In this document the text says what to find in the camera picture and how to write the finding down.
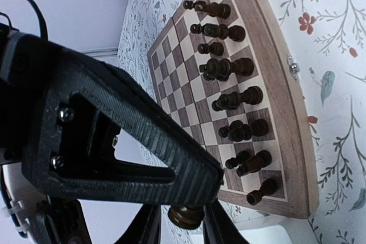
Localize wooden chess board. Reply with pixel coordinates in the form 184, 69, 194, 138
148, 0, 319, 219

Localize white plastic compartment tray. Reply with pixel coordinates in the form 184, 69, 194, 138
194, 223, 292, 244

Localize dark pawn sixteenth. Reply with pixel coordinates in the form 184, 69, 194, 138
168, 206, 204, 230

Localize dark pawn thirteenth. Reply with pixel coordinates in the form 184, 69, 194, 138
197, 42, 224, 56

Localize dark pawn fifteenth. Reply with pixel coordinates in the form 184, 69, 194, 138
225, 150, 250, 169

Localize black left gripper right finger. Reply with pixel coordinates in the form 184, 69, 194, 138
202, 200, 249, 244

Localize dark chess piece eleventh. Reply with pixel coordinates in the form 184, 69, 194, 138
228, 119, 269, 142

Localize dark pawn fourteenth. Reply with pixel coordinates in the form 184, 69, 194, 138
202, 73, 216, 81

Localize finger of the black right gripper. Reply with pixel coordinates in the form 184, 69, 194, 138
21, 35, 223, 206

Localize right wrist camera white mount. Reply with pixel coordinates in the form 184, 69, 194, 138
0, 166, 92, 244

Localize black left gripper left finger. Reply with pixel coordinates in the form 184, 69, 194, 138
116, 205, 161, 244

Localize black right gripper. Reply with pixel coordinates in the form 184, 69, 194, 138
1, 24, 49, 165

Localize dark pawn twelfth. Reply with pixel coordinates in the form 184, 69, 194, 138
190, 24, 202, 34

